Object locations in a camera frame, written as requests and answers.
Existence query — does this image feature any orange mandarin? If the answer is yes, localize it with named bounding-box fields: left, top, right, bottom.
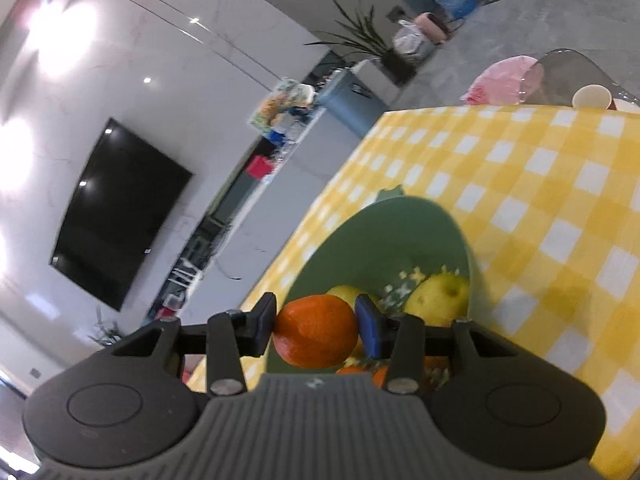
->
left=272, top=295, right=359, bottom=370

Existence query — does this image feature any yellow-green mango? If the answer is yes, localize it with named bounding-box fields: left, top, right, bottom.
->
left=326, top=285, right=378, bottom=310
left=404, top=272, right=470, bottom=327

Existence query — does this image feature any green plastic bowl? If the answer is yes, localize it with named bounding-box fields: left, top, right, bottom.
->
left=264, top=185, right=487, bottom=391

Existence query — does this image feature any red box on counter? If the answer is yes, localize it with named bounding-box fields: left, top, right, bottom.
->
left=246, top=155, right=274, bottom=180

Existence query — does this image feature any white long tv counter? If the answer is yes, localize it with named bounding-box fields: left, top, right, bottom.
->
left=178, top=110, right=360, bottom=324

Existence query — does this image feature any yellow checkered tablecloth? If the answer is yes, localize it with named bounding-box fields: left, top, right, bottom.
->
left=186, top=106, right=639, bottom=479

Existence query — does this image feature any blue-grey pedal bin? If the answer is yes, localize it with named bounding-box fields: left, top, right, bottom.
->
left=317, top=68, right=388, bottom=139

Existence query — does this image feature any teddy bear bouquet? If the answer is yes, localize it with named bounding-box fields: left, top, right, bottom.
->
left=248, top=77, right=316, bottom=133

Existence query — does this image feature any white plastic bag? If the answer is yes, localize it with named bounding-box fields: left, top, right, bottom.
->
left=393, top=20, right=436, bottom=64

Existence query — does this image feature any transparent grey chair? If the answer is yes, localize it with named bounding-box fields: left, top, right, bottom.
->
left=518, top=49, right=639, bottom=106

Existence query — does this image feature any potted long-leaf plant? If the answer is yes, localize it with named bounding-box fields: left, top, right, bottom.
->
left=307, top=0, right=416, bottom=87

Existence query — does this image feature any paper cup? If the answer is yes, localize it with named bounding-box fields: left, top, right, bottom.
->
left=572, top=84, right=613, bottom=110

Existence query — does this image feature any pink small appliance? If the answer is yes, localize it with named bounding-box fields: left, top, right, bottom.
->
left=413, top=12, right=451, bottom=44

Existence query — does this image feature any black wall television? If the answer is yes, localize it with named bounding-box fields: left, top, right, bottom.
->
left=50, top=118, right=192, bottom=311

